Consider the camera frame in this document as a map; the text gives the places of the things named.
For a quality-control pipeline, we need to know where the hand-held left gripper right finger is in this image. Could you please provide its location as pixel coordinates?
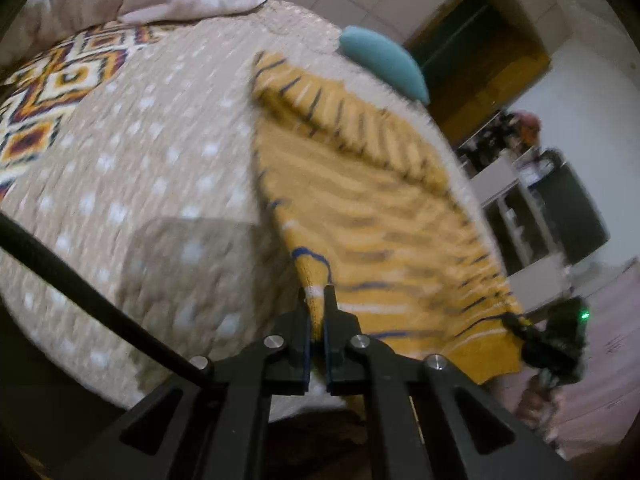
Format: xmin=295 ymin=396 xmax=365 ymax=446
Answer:
xmin=322 ymin=285 xmax=581 ymax=480

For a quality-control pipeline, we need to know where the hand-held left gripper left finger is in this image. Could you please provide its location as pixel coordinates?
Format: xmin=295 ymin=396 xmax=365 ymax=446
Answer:
xmin=60 ymin=303 xmax=313 ymax=480

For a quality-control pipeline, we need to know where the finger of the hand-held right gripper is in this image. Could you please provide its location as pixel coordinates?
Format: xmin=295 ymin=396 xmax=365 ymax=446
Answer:
xmin=501 ymin=311 xmax=538 ymax=346

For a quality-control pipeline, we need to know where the yellow striped sweater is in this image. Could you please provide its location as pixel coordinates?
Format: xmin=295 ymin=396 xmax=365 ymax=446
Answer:
xmin=250 ymin=50 xmax=527 ymax=411

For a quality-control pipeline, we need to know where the person's right hand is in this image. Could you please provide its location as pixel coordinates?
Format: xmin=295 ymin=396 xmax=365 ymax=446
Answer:
xmin=517 ymin=377 xmax=568 ymax=441

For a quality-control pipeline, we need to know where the white shelf unit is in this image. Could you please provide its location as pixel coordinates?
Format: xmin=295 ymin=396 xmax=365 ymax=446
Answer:
xmin=459 ymin=150 xmax=578 ymax=313

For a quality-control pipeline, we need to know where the black television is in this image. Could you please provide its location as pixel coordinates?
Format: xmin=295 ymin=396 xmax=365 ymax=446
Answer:
xmin=532 ymin=160 xmax=612 ymax=267

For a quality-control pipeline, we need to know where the beige dotted quilt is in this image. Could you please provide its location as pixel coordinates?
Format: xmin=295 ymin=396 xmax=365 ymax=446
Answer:
xmin=0 ymin=0 xmax=501 ymax=411

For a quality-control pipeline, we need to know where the wooden door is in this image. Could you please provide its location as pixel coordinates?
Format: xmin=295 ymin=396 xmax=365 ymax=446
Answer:
xmin=404 ymin=0 xmax=552 ymax=133

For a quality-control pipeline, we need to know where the teal pillow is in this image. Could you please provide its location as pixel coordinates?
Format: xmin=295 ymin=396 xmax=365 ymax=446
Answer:
xmin=338 ymin=25 xmax=430 ymax=107

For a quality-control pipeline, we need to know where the geometric patterned bed sheet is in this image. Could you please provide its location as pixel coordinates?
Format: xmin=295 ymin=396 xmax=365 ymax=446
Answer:
xmin=0 ymin=22 xmax=173 ymax=201

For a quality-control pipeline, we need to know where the black cable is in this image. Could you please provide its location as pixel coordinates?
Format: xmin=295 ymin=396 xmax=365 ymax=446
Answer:
xmin=0 ymin=212 xmax=213 ymax=388

